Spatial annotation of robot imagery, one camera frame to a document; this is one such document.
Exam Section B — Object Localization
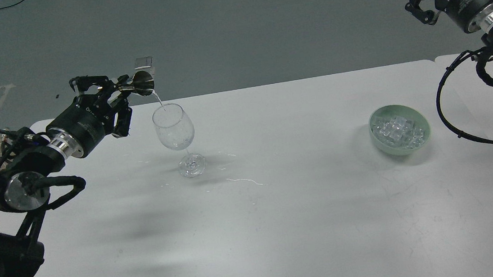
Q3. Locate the steel double jigger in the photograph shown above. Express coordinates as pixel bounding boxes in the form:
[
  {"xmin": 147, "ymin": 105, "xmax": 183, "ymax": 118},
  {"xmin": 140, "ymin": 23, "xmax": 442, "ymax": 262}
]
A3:
[{"xmin": 116, "ymin": 70, "xmax": 155, "ymax": 96}]

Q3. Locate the green bowl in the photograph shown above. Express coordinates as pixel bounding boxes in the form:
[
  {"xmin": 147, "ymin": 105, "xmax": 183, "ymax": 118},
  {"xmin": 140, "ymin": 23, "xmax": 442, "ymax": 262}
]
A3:
[{"xmin": 368, "ymin": 104, "xmax": 431, "ymax": 156}]

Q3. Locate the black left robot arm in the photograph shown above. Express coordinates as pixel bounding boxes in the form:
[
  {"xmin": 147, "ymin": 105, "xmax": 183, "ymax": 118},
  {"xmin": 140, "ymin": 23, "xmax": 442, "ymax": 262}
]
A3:
[{"xmin": 0, "ymin": 75, "xmax": 154, "ymax": 277}]

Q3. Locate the clear wine glass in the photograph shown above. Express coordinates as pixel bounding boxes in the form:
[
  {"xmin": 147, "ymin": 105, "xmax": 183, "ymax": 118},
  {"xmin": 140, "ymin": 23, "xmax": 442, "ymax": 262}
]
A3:
[{"xmin": 152, "ymin": 103, "xmax": 207, "ymax": 178}]

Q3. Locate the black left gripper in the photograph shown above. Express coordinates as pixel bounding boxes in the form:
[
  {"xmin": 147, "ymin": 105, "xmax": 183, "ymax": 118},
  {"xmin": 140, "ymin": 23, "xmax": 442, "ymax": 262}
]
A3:
[{"xmin": 45, "ymin": 76, "xmax": 133, "ymax": 158}]

